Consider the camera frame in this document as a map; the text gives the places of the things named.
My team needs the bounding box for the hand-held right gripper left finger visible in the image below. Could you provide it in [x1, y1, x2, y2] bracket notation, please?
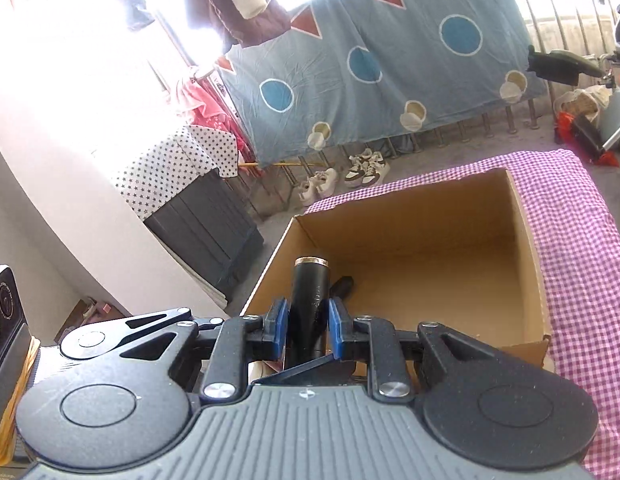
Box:
[118, 297, 293, 406]

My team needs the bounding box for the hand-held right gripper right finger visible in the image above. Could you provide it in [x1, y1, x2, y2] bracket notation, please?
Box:
[327, 297, 496, 401]

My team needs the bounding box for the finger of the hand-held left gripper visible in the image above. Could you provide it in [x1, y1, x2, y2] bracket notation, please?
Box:
[124, 306, 225, 335]

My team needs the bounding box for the black bottle with gold ring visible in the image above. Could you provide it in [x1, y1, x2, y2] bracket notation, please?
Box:
[285, 256, 335, 366]

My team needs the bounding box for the brown cardboard box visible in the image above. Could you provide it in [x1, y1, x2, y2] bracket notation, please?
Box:
[240, 167, 553, 386]

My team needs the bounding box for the dark grey cabinet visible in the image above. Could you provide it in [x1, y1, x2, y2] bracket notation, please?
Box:
[142, 167, 265, 306]

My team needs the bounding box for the white star-print cloth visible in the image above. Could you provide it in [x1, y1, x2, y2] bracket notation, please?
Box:
[112, 125, 241, 221]

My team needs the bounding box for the brown and white sneaker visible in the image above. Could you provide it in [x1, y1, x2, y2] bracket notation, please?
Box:
[345, 152, 378, 188]
[364, 155, 391, 186]

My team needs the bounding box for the yellow pole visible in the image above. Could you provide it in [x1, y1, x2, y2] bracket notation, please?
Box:
[240, 160, 311, 169]

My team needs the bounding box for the red hanging clothing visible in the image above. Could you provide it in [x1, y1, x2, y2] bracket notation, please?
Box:
[175, 65, 258, 181]

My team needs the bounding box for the purple checkered tablecloth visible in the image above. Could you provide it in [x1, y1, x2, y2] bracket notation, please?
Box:
[302, 149, 620, 480]

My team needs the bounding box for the blue sheet with circles and triangles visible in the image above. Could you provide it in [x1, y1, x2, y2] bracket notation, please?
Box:
[217, 0, 548, 168]

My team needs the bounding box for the dark maroon hanging garment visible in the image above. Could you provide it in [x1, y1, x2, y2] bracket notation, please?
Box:
[175, 0, 291, 48]

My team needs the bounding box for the red plastic bag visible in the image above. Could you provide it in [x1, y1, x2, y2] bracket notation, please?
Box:
[555, 112, 575, 142]

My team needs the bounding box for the blue hanging garment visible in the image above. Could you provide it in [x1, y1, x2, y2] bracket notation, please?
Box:
[118, 0, 157, 31]

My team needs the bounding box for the white tote bag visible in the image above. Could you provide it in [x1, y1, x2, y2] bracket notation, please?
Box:
[555, 87, 611, 121]

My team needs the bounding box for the black padded rest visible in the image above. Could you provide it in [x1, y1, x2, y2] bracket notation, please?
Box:
[527, 45, 603, 86]

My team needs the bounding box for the grey padded rest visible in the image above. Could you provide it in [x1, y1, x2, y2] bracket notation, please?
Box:
[597, 87, 620, 153]

